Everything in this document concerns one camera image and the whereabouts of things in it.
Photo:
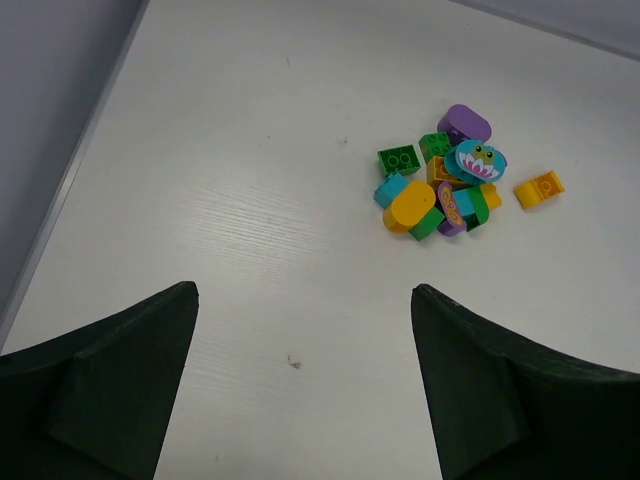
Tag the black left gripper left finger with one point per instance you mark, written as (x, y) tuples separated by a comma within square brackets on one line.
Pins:
[(95, 403)]

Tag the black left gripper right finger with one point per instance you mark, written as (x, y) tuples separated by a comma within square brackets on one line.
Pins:
[(505, 407)]

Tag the purple butterfly lego brick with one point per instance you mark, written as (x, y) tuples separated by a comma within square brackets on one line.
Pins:
[(453, 222)]

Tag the yellow rounded lego brick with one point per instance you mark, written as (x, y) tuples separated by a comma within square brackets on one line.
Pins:
[(409, 207)]

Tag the yellow curved lego brick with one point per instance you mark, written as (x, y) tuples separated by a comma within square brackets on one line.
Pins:
[(538, 190)]

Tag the teal frog flower lego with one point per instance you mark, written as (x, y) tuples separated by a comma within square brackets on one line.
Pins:
[(475, 163)]

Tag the dark green square lego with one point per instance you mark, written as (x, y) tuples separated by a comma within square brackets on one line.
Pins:
[(398, 160)]

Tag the light green lego brick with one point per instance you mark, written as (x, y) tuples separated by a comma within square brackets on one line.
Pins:
[(434, 144)]

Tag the purple rounded lego brick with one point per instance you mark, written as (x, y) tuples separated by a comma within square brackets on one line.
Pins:
[(461, 123)]

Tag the cyan green stacked lego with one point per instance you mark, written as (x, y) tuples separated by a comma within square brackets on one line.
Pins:
[(473, 207)]

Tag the yellow lego right of pile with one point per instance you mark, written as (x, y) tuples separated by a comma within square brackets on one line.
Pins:
[(491, 196)]

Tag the cyan lego brick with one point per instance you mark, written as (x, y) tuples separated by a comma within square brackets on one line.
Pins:
[(389, 189)]

